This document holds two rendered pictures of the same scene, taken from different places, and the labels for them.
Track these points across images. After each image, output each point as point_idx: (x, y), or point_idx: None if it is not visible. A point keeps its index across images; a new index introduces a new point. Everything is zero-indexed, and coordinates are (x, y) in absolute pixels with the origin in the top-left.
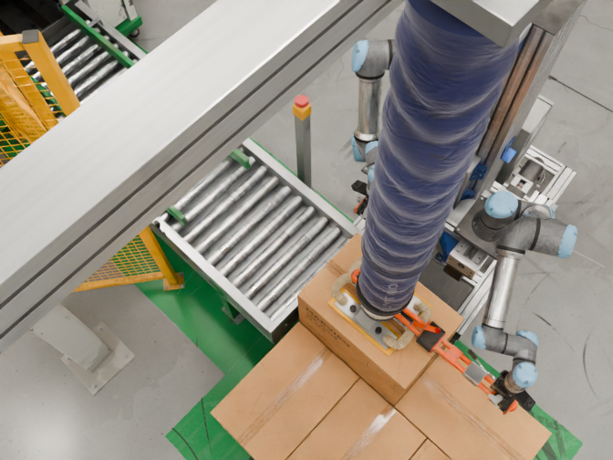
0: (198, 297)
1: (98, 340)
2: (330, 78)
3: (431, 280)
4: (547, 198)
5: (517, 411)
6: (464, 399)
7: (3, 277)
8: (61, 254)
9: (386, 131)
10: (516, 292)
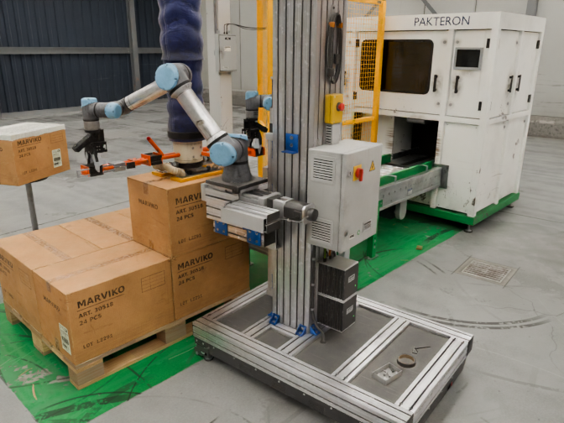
0: (258, 254)
1: None
2: (480, 302)
3: (251, 312)
4: (270, 215)
5: (96, 281)
6: (121, 262)
7: None
8: None
9: None
10: (245, 405)
